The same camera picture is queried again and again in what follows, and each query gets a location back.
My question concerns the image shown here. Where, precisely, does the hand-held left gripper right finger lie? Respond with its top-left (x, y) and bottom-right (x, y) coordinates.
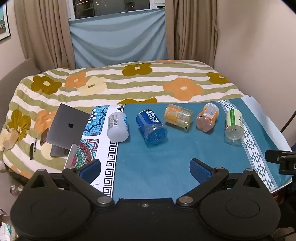
top-left (175, 158), bottom-right (264, 207)

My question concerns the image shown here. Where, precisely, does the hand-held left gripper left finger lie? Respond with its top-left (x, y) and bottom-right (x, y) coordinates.
top-left (26, 159), bottom-right (115, 208)

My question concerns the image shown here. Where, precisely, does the white flat stand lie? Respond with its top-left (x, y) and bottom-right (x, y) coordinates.
top-left (63, 143), bottom-right (78, 171)

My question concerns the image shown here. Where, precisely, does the mandala patterned cloth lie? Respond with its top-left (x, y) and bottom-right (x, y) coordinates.
top-left (69, 104), bottom-right (126, 201)

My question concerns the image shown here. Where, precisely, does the teal cloth mat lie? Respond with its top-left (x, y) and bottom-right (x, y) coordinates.
top-left (111, 98), bottom-right (292, 202)

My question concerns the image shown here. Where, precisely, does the grey laptop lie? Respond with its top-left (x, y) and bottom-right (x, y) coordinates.
top-left (46, 103), bottom-right (91, 157)

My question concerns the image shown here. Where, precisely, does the white plastic bottle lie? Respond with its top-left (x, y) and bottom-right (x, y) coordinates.
top-left (107, 112), bottom-right (129, 142)

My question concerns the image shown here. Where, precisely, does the peach orange plastic bottle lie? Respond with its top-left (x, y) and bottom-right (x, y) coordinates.
top-left (196, 103), bottom-right (220, 132)

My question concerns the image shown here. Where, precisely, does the brown smartphone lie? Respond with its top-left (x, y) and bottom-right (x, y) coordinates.
top-left (40, 128), bottom-right (49, 146)

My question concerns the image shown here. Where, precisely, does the orange label clear bottle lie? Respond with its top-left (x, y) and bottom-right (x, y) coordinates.
top-left (164, 104), bottom-right (194, 132)

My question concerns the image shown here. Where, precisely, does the green label clear bottle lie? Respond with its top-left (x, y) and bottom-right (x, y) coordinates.
top-left (225, 108), bottom-right (245, 146)

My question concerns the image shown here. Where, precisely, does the black pen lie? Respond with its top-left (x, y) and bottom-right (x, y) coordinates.
top-left (30, 138), bottom-right (37, 160)

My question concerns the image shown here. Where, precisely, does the blue label plastic bottle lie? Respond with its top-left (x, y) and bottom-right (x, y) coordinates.
top-left (136, 109), bottom-right (168, 147)

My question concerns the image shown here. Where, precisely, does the white board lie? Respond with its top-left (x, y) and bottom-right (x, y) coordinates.
top-left (240, 95), bottom-right (293, 193)

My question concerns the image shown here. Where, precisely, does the floral striped blanket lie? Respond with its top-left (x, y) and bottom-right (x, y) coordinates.
top-left (0, 59), bottom-right (245, 180)

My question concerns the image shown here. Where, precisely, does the blue window cloth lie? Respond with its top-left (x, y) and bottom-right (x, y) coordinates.
top-left (69, 8), bottom-right (168, 69)

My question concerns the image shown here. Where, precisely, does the beige curtain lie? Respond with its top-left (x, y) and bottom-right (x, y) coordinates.
top-left (14, 0), bottom-right (76, 71)
top-left (165, 0), bottom-right (218, 67)

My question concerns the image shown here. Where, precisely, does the window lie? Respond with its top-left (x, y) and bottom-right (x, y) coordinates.
top-left (69, 0), bottom-right (166, 20)

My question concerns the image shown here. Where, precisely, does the black clamp mount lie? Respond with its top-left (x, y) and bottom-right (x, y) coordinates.
top-left (265, 149), bottom-right (296, 176)

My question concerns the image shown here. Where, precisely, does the black cable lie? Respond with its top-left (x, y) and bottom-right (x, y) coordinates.
top-left (280, 113), bottom-right (296, 132)

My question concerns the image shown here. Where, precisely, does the grey upholstered bed frame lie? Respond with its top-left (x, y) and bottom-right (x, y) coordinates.
top-left (0, 58), bottom-right (40, 93)

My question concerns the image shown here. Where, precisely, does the framed wall picture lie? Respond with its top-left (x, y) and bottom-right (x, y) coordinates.
top-left (0, 2), bottom-right (11, 41)

